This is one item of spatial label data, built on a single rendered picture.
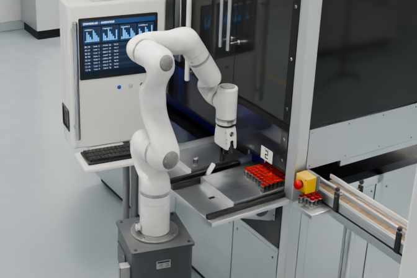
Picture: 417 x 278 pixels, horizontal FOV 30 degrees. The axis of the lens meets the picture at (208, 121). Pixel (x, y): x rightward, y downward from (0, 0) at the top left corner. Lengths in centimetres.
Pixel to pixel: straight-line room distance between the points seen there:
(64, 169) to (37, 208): 55
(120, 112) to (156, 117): 110
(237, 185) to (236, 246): 49
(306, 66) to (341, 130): 40
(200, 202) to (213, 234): 72
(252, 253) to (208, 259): 45
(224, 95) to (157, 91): 35
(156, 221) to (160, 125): 41
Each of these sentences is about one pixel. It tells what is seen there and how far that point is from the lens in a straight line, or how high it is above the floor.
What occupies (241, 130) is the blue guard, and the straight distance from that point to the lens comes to 359.
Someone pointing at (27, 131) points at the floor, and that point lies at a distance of 613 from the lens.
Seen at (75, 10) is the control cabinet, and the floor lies 152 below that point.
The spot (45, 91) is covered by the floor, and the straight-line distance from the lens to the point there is 689.
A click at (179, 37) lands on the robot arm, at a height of 167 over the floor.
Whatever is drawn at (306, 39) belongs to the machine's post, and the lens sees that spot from 310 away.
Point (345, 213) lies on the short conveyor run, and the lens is 330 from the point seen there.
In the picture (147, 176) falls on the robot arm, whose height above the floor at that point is 112.
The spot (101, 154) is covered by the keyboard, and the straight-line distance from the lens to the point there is 385.
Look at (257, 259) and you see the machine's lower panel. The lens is 374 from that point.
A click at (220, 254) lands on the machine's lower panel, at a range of 403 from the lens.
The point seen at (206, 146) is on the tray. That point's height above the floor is 88.
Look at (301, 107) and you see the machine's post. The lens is 320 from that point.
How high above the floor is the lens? 253
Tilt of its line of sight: 24 degrees down
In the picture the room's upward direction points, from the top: 2 degrees clockwise
